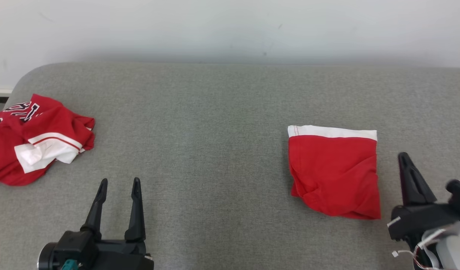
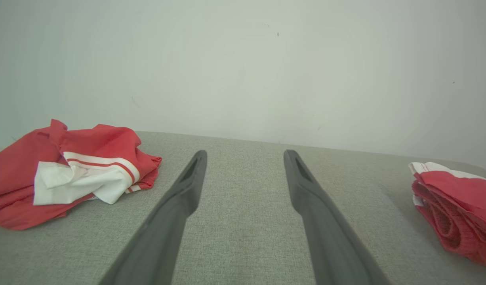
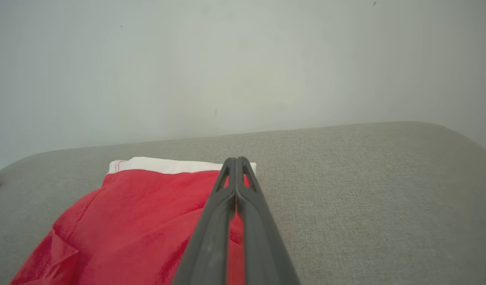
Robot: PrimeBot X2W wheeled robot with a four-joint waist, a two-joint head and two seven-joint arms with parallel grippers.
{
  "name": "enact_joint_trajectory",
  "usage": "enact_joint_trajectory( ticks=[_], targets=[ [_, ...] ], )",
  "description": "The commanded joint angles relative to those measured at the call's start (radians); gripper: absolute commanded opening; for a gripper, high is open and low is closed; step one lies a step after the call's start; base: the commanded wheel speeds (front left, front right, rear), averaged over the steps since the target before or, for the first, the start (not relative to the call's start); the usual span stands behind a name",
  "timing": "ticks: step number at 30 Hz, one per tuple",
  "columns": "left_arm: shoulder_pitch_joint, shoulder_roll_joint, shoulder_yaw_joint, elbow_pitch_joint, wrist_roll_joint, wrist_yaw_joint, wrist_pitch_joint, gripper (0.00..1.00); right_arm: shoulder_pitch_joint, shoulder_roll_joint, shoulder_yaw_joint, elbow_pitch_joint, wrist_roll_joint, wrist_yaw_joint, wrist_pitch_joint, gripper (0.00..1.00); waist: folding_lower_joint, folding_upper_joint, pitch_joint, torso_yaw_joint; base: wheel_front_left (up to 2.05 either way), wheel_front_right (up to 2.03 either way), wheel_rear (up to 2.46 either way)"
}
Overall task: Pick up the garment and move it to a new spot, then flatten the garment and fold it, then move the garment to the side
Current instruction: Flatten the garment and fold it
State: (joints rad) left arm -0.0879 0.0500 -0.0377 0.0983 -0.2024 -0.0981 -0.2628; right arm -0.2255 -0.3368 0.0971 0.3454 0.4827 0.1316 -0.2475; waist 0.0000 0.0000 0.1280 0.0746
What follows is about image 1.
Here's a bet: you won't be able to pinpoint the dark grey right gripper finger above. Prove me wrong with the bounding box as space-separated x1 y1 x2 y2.
398 152 420 206
407 156 437 205

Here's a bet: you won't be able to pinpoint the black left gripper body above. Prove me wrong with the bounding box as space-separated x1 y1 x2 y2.
82 240 154 270

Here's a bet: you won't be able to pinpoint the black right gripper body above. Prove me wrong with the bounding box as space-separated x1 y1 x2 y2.
387 202 460 241

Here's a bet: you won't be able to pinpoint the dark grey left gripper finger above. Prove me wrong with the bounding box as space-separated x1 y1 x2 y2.
124 177 146 242
81 178 108 240

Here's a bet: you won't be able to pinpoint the red shorts with white band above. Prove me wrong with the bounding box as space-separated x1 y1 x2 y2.
288 125 381 220

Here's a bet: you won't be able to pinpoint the red white basketball jersey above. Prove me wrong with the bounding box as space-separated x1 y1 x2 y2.
0 94 96 187

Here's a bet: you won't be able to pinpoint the grey fabric sofa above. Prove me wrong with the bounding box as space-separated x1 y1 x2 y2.
0 62 460 270

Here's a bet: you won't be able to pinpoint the thin red white wire bundle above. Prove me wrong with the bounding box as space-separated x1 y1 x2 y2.
392 228 447 270

